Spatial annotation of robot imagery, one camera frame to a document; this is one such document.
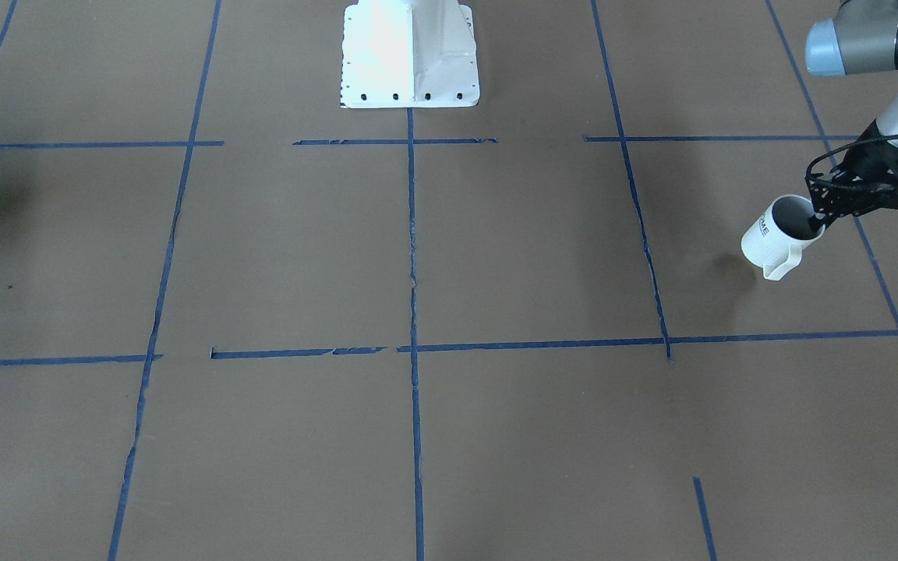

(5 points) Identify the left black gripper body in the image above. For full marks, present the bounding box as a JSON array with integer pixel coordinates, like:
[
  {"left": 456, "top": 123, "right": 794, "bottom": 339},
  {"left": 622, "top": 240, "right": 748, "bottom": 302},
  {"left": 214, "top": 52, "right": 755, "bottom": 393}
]
[{"left": 839, "top": 121, "right": 898, "bottom": 181}]

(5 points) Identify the white mug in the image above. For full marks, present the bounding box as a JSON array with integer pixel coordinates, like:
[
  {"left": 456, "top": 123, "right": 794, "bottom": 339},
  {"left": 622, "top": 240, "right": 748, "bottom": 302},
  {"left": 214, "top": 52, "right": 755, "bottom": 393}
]
[{"left": 741, "top": 195, "right": 826, "bottom": 281}]

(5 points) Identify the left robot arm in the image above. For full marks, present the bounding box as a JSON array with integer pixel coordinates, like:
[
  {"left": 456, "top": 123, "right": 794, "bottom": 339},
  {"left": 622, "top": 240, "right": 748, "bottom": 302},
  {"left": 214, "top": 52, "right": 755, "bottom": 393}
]
[{"left": 804, "top": 1, "right": 898, "bottom": 233}]

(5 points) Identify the black camera cable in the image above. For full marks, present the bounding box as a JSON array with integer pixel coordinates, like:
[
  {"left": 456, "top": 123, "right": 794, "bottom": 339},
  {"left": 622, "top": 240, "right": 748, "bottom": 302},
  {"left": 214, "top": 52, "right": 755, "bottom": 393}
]
[{"left": 806, "top": 129, "right": 898, "bottom": 180}]

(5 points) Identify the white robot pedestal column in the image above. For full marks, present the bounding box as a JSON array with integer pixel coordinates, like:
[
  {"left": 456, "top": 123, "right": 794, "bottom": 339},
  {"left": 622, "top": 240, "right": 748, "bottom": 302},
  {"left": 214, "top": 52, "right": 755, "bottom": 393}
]
[{"left": 340, "top": 1, "right": 481, "bottom": 109}]

